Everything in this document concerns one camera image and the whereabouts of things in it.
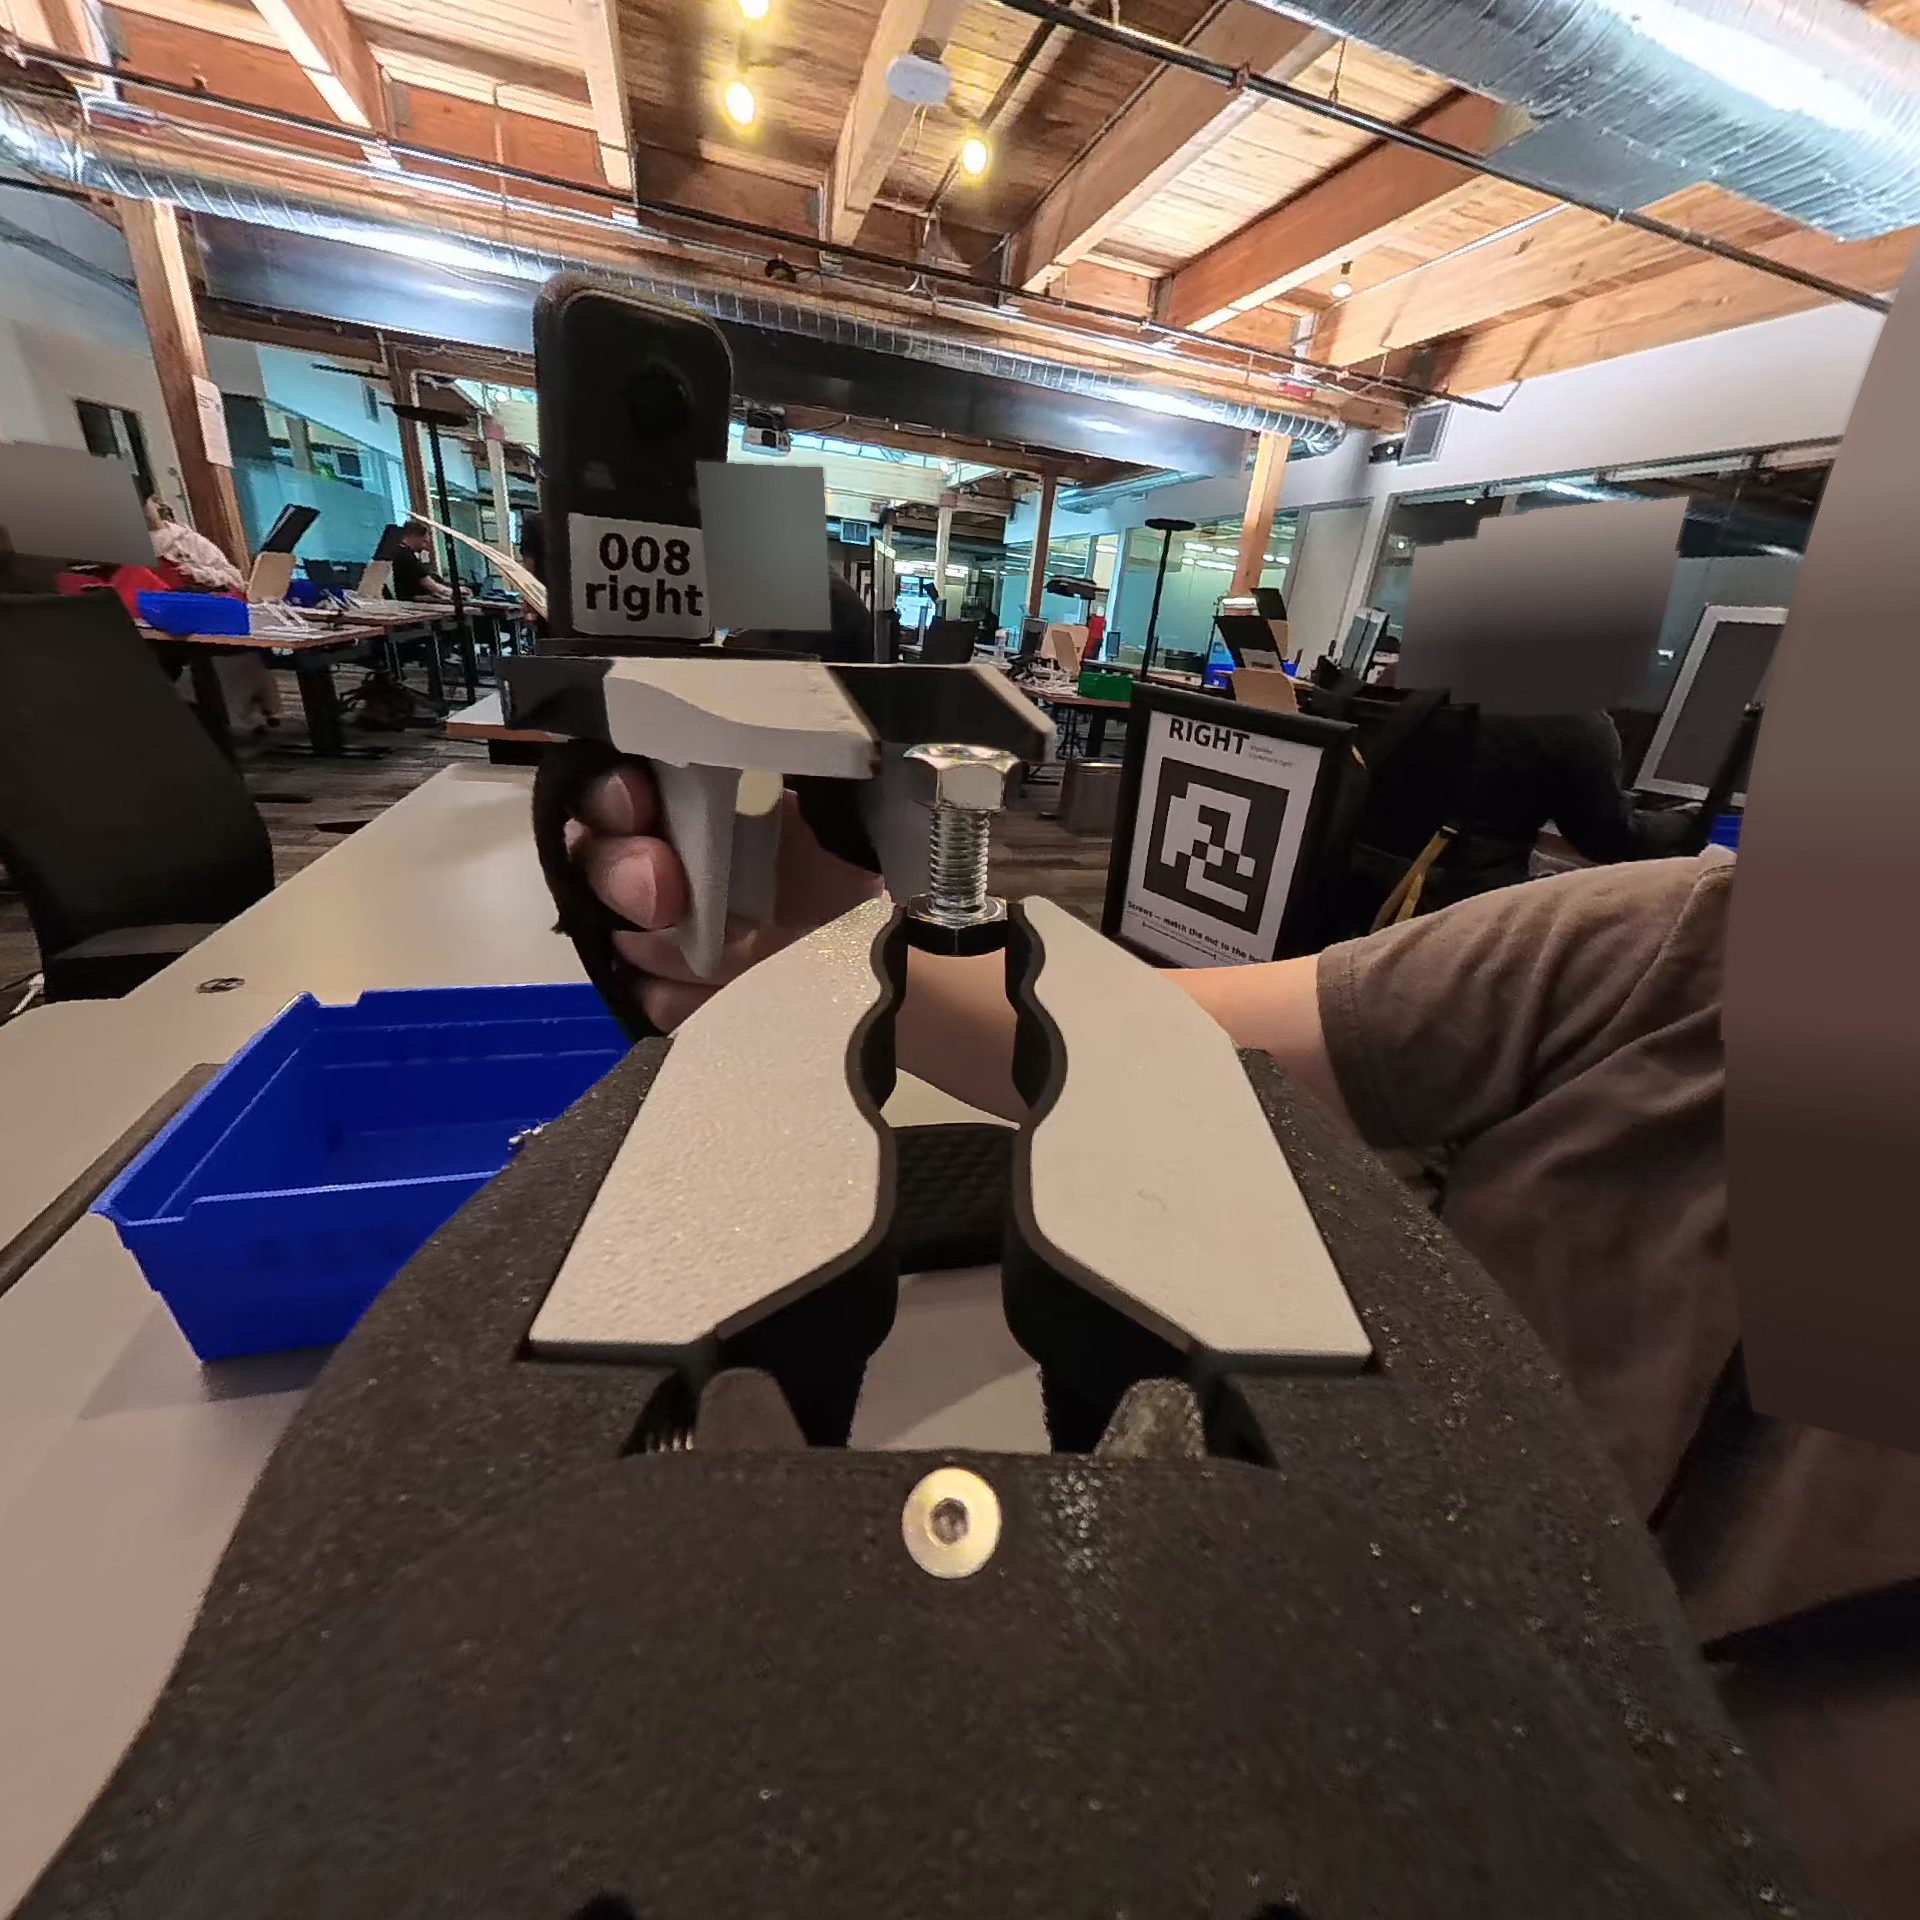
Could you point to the silver hex nut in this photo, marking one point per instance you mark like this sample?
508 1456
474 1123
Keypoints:
960 908

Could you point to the blue plastic bin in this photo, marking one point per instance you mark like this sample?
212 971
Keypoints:
193 612
329 1201

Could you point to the white ceiling sensor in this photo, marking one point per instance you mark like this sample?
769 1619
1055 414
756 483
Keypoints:
918 79

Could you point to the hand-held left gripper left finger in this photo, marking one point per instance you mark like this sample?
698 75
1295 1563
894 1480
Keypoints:
721 1184

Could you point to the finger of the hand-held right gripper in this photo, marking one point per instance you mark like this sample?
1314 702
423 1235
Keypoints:
734 713
960 708

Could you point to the black textured wrist pad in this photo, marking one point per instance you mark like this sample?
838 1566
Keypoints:
960 1201

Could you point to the grey computer monitor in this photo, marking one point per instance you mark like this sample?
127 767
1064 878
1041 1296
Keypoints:
1711 704

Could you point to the black floor lamp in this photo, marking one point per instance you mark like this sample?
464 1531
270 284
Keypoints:
1171 523

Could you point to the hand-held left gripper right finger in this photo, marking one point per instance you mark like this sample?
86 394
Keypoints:
1185 1184

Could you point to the black office chair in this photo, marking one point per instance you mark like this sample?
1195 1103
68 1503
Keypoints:
120 780

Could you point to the black framed marker sign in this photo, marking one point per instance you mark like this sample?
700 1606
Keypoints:
1231 840

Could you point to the silver hex bolt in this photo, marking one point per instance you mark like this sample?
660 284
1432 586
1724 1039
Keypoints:
960 855

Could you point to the silver ventilation duct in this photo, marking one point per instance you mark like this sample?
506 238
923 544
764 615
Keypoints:
1724 106

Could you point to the person's right hand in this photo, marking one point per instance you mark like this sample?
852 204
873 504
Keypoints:
628 886

